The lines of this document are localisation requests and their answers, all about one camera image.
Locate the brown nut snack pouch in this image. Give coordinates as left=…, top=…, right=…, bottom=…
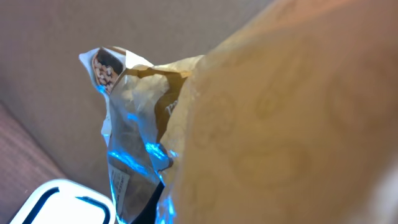
left=79, top=0, right=397, bottom=223

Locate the white barcode scanner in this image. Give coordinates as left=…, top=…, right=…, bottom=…
left=8, top=179, right=116, bottom=224

